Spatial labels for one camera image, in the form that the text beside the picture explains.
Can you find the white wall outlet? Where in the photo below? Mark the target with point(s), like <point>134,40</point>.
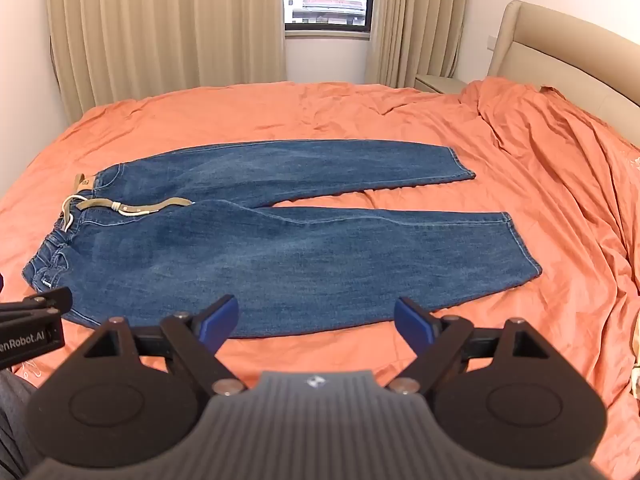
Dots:
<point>492,41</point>

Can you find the beige padded headboard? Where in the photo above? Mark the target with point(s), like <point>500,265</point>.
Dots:
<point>565,60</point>

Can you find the person's grey trouser leg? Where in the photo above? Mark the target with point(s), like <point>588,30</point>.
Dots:
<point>12,420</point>

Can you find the beige nightstand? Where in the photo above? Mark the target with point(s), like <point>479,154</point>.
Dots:
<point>440,82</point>

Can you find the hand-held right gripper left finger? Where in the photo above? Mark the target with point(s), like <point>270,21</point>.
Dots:
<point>223,317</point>

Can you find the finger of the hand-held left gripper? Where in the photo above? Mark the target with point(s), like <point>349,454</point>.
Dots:
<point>47,302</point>

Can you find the narrow beige curtain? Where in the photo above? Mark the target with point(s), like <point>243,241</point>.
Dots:
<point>420,20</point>

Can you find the crumpled orange duvet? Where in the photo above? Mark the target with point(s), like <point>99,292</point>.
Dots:
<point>565,160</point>

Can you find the blue denim pants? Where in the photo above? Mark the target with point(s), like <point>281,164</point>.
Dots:
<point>260,240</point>

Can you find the orange bed sheet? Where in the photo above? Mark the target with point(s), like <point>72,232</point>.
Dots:
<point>300,110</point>

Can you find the wide beige curtain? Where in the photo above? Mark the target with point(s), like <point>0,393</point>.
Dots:
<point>160,30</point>

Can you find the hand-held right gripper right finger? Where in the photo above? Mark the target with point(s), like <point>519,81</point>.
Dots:
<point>412,321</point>

